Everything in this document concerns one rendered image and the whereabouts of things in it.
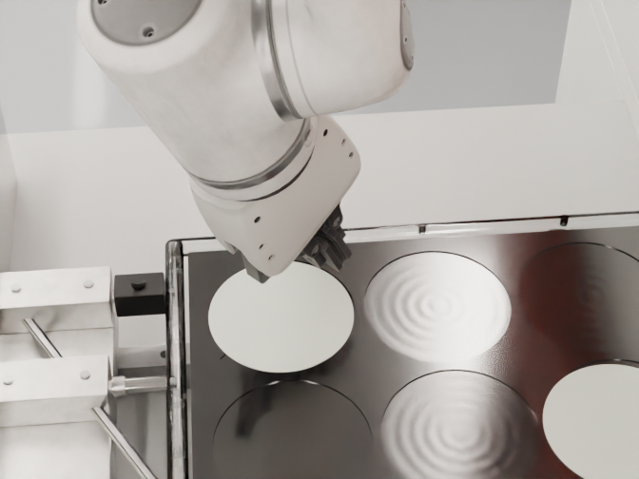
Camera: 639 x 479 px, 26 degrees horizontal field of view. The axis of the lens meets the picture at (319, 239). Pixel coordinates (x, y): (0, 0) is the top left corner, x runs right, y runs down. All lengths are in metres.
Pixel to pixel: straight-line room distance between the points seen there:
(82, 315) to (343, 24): 0.38
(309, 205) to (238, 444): 0.16
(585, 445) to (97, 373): 0.32
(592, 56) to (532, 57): 1.24
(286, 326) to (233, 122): 0.26
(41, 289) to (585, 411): 0.38
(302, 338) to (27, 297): 0.19
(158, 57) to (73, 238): 0.48
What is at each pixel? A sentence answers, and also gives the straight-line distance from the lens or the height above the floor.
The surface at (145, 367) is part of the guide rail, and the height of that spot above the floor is 0.85.
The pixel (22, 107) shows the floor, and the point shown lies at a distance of 2.53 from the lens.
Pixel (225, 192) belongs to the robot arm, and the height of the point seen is 1.08.
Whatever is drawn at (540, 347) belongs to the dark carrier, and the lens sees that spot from 0.95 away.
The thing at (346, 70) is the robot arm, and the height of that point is 1.19.
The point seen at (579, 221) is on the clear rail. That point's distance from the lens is 1.03.
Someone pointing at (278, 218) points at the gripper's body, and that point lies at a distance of 0.84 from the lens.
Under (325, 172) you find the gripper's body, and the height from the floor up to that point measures 1.04.
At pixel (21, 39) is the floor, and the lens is 2.68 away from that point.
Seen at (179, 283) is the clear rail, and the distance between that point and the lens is 0.98.
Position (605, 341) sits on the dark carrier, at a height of 0.90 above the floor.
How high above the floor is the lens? 1.63
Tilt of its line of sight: 47 degrees down
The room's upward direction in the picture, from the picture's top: straight up
